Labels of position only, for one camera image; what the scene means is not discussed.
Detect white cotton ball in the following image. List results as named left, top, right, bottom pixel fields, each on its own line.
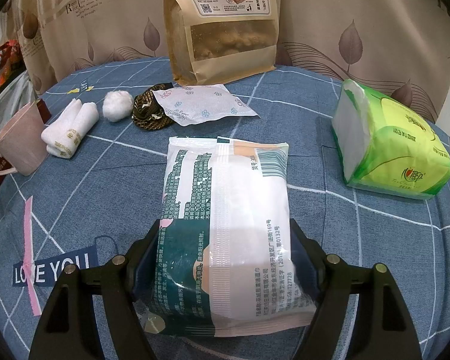
left=103, top=90, right=134, bottom=122

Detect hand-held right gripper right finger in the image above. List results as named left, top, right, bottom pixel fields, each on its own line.
left=289, top=217, right=422, bottom=360

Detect kraft paper food bag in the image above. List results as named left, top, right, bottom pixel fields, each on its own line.
left=163, top=0, right=284, bottom=86

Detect pink tape strip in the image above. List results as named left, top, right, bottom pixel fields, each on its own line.
left=22, top=196, right=42, bottom=316

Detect orange red bags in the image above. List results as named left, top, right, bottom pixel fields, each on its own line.
left=0, top=41, right=25, bottom=102

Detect beige leaf print curtain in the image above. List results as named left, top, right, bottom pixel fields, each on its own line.
left=0, top=0, right=450, bottom=124

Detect translucent plastic bag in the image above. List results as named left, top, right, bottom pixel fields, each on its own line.
left=0, top=71, right=36, bottom=121

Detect white floral print packet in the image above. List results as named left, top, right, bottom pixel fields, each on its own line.
left=151, top=83, right=259, bottom=126

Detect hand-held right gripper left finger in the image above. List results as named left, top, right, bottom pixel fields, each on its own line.
left=29, top=219, right=162, bottom=360

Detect pink mug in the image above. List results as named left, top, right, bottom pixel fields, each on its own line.
left=0, top=100, right=49, bottom=176

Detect dark patterned cloth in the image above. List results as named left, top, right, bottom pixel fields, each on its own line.
left=132, top=83, right=174, bottom=131

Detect blue checked tablecloth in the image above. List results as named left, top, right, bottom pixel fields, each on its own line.
left=0, top=56, right=450, bottom=360

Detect green tissue pack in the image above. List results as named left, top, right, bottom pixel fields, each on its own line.
left=331, top=79, right=450, bottom=199

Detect green white wet wipes packet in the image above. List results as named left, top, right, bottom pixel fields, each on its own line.
left=142, top=136, right=317, bottom=337

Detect white towel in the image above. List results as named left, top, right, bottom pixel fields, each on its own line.
left=41, top=98, right=99, bottom=158

